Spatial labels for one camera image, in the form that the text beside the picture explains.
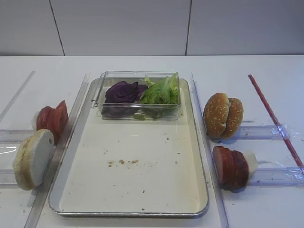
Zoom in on bun slice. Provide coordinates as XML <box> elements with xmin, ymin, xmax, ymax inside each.
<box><xmin>13</xmin><ymin>136</ymin><xmax>35</xmax><ymax>190</ymax></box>
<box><xmin>24</xmin><ymin>129</ymin><xmax>54</xmax><ymax>190</ymax></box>

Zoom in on green lettuce leaves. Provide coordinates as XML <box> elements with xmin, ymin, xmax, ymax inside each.
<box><xmin>139</xmin><ymin>73</ymin><xmax>179</xmax><ymax>105</ymax></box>

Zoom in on front meat patty slice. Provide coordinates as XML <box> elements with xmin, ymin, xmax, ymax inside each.
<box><xmin>212</xmin><ymin>146</ymin><xmax>231</xmax><ymax>184</ymax></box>

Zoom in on meat patty slice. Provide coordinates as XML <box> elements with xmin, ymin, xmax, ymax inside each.
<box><xmin>224</xmin><ymin>148</ymin><xmax>239</xmax><ymax>190</ymax></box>
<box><xmin>212</xmin><ymin>146</ymin><xmax>231</xmax><ymax>184</ymax></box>
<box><xmin>232</xmin><ymin>151</ymin><xmax>249</xmax><ymax>190</ymax></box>

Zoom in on middle meat patty slice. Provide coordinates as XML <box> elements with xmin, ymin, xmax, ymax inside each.
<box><xmin>224</xmin><ymin>148</ymin><xmax>239</xmax><ymax>190</ymax></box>

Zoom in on front tomato slice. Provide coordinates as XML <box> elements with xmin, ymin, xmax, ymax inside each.
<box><xmin>53</xmin><ymin>100</ymin><xmax>68</xmax><ymax>144</ymax></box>

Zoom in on tomato slice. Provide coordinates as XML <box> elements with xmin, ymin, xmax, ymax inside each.
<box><xmin>45</xmin><ymin>108</ymin><xmax>56</xmax><ymax>134</ymax></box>
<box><xmin>53</xmin><ymin>100</ymin><xmax>68</xmax><ymax>144</ymax></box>
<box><xmin>36</xmin><ymin>106</ymin><xmax>52</xmax><ymax>130</ymax></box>

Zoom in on middle tomato slice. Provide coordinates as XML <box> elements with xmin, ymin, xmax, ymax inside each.
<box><xmin>45</xmin><ymin>108</ymin><xmax>56</xmax><ymax>134</ymax></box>

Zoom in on rear meat patty slice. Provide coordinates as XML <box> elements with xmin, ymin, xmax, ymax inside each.
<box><xmin>232</xmin><ymin>151</ymin><xmax>249</xmax><ymax>190</ymax></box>

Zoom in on rear tomato slice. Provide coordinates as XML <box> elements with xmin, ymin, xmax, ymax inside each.
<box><xmin>36</xmin><ymin>106</ymin><xmax>52</xmax><ymax>130</ymax></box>

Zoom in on clear meat holder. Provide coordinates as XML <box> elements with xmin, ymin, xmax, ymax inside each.
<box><xmin>247</xmin><ymin>167</ymin><xmax>304</xmax><ymax>188</ymax></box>

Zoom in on clear plastic container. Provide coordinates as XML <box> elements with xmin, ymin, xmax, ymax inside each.
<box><xmin>92</xmin><ymin>71</ymin><xmax>181</xmax><ymax>120</ymax></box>

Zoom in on purple cabbage leaf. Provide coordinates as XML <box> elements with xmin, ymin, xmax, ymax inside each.
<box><xmin>105</xmin><ymin>81</ymin><xmax>148</xmax><ymax>104</ymax></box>

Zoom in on front sesame bun top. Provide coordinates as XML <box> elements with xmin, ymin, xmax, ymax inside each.
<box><xmin>203</xmin><ymin>93</ymin><xmax>230</xmax><ymax>137</ymax></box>

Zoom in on sesame bun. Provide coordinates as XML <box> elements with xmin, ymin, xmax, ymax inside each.
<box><xmin>203</xmin><ymin>93</ymin><xmax>230</xmax><ymax>137</ymax></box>
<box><xmin>220</xmin><ymin>98</ymin><xmax>244</xmax><ymax>138</ymax></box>

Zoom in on metal baking tray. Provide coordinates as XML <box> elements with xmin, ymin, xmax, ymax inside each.
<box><xmin>48</xmin><ymin>79</ymin><xmax>209</xmax><ymax>218</ymax></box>

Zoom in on rear sesame bun top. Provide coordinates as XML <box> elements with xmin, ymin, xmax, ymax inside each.
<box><xmin>220</xmin><ymin>98</ymin><xmax>244</xmax><ymax>138</ymax></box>

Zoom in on red plastic strip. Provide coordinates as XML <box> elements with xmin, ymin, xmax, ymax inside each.
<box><xmin>248</xmin><ymin>74</ymin><xmax>304</xmax><ymax>168</ymax></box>

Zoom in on clear bun top holder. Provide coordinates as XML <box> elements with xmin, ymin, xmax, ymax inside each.
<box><xmin>230</xmin><ymin>125</ymin><xmax>290</xmax><ymax>140</ymax></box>

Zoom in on clear bun holder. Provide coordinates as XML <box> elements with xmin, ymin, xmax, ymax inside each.
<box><xmin>0</xmin><ymin>169</ymin><xmax>19</xmax><ymax>189</ymax></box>
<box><xmin>230</xmin><ymin>125</ymin><xmax>290</xmax><ymax>140</ymax></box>

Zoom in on white foam pusher left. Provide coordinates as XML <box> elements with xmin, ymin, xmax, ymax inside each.
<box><xmin>31</xmin><ymin>111</ymin><xmax>39</xmax><ymax>131</ymax></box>

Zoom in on clear bun bottom holder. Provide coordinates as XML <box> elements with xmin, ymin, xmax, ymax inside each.
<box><xmin>0</xmin><ymin>169</ymin><xmax>19</xmax><ymax>189</ymax></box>

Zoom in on clear rail right of tray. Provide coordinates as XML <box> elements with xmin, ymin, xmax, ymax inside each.
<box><xmin>190</xmin><ymin>73</ymin><xmax>229</xmax><ymax>228</ymax></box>

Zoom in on clear rail of tray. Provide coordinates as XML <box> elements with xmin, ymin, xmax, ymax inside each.
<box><xmin>24</xmin><ymin>74</ymin><xmax>90</xmax><ymax>228</ymax></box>
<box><xmin>190</xmin><ymin>73</ymin><xmax>229</xmax><ymax>228</ymax></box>

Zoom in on clear rail left of tray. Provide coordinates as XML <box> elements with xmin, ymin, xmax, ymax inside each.
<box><xmin>24</xmin><ymin>74</ymin><xmax>90</xmax><ymax>228</ymax></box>

